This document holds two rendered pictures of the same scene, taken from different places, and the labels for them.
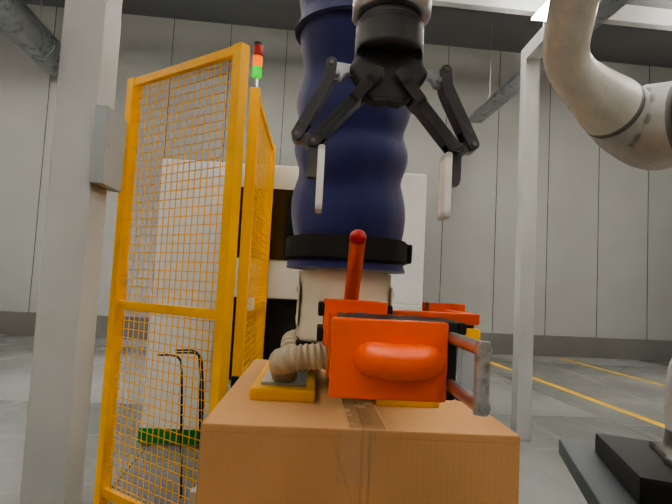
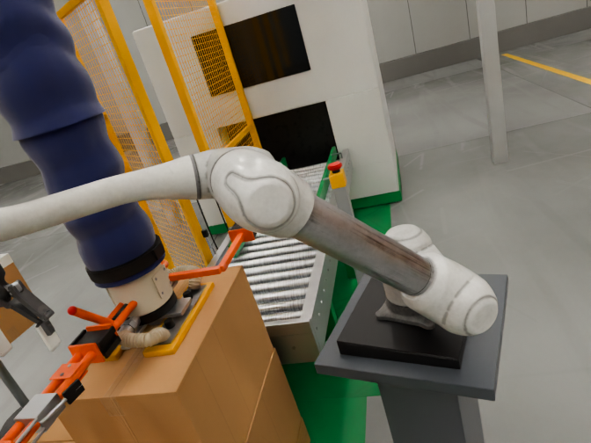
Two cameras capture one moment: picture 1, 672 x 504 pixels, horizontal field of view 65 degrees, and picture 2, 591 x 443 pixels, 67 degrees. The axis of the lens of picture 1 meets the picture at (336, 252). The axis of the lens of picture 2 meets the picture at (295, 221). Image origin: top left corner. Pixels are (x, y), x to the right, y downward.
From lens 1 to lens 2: 1.07 m
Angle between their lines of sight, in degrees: 33
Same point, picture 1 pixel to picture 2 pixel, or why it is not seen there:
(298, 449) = (88, 406)
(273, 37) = not seen: outside the picture
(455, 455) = (151, 402)
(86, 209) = not seen: hidden behind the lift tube
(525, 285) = (486, 25)
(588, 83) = (145, 197)
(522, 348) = (491, 86)
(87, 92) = not seen: hidden behind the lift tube
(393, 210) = (123, 245)
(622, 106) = (183, 193)
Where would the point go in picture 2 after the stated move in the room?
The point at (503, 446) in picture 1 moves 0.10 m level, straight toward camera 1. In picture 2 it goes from (170, 396) to (140, 429)
